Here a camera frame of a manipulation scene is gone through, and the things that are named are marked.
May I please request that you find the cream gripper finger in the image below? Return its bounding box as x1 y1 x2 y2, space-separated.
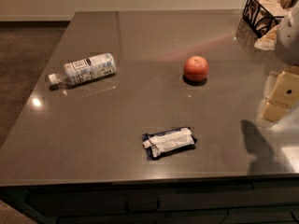
260 66 299 123

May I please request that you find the clear plastic water bottle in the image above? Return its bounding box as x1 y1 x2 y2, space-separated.
49 53 117 86

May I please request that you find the red apple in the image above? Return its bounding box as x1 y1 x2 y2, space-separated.
183 56 209 82

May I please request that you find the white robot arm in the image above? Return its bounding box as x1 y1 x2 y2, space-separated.
260 3 299 123

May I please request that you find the black wire napkin basket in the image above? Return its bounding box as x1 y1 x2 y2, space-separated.
243 0 298 37

